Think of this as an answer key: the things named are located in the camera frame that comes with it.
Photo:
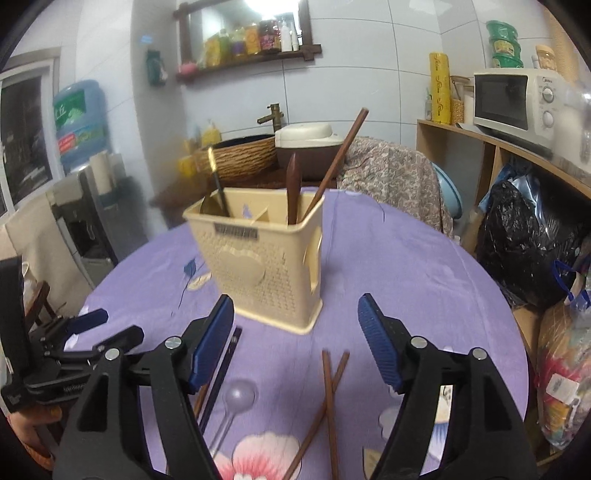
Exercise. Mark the black plastic bag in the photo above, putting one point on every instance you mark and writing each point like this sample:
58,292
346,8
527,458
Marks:
521,249

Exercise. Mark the white microwave oven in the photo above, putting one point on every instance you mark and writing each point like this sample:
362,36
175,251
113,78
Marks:
498,101

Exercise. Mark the clear bag with white tag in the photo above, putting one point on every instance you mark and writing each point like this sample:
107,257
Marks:
563,369

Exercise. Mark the wicker wash basin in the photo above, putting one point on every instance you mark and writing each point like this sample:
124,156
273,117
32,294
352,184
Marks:
244,159

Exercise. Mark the white and brown rice cooker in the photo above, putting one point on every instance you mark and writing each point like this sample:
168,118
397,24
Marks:
304,134

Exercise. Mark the blue water jug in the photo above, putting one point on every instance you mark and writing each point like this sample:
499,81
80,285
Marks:
78,124

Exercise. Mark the water dispenser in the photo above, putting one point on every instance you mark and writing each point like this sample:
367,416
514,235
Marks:
87,217

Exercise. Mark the beige plastic utensil holder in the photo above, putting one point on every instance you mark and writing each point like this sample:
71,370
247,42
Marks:
258,277

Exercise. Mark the window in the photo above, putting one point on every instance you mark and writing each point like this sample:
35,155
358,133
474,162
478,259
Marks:
27,138

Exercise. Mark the purple floral tablecloth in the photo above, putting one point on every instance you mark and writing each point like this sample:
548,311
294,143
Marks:
415,277

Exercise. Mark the wooden stool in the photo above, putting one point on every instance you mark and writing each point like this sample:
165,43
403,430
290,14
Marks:
39,300

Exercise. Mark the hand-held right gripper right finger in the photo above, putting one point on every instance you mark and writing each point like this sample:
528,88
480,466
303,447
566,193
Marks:
378,341

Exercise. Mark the light blue basin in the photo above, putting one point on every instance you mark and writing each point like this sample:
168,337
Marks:
450,194

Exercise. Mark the beige cloth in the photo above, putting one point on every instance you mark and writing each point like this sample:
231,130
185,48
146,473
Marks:
32,240

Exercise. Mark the small yellow box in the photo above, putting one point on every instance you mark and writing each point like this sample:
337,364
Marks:
187,166

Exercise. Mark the green instant noodle bowl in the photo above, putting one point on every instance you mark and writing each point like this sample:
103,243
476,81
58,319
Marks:
505,46
508,61
502,28

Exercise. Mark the dark sauce bottle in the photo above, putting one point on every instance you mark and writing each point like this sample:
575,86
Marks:
269,37

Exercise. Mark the shiny blue plastic bag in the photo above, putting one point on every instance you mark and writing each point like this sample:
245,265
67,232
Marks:
517,177

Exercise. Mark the person's left hand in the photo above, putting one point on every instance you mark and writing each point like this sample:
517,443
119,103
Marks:
32,417

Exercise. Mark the tall stack of tan cups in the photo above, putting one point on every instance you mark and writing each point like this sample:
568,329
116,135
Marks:
570,64

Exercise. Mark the bronze faucet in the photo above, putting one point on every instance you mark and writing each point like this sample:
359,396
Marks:
274,117

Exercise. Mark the purple label bottle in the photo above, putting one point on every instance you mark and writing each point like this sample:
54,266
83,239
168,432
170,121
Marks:
238,44

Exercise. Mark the jar with beige lid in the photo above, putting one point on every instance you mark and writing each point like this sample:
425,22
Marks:
545,57

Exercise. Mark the patterned cloth cover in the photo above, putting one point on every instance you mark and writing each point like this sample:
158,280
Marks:
392,175

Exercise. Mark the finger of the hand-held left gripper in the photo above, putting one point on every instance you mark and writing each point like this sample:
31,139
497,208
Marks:
120,339
90,318

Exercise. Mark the white bottle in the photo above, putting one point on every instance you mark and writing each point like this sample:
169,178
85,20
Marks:
286,37
296,40

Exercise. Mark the amber oil bottle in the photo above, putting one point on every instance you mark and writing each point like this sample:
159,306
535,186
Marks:
252,40

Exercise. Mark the glass jar of yellow grains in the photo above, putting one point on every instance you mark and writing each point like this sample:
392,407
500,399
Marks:
458,110

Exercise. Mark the yellow roll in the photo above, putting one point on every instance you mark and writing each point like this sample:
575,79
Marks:
439,87

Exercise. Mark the yellow packet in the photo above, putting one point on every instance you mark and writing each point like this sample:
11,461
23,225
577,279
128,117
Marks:
212,50

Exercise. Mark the short stack of white cups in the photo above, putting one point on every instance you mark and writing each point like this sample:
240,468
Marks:
101,173

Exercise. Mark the yellow green bottle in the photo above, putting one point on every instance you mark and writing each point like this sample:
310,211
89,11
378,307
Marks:
226,46

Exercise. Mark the light wooden shelf unit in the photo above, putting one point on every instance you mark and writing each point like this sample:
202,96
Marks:
429,161

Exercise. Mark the pink soap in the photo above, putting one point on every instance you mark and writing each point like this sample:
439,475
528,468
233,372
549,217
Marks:
188,68

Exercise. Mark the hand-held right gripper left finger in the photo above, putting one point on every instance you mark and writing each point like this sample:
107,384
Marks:
210,341

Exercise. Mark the green wall holder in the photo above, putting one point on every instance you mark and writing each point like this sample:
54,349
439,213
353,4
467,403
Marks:
157,67

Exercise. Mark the wooden framed mirror shelf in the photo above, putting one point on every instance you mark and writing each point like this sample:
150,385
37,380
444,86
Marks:
183,41

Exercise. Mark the yellow soap pump bottle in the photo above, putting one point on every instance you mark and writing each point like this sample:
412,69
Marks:
211,136

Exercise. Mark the translucent grey plastic spoon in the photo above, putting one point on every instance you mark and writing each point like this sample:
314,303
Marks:
240,394

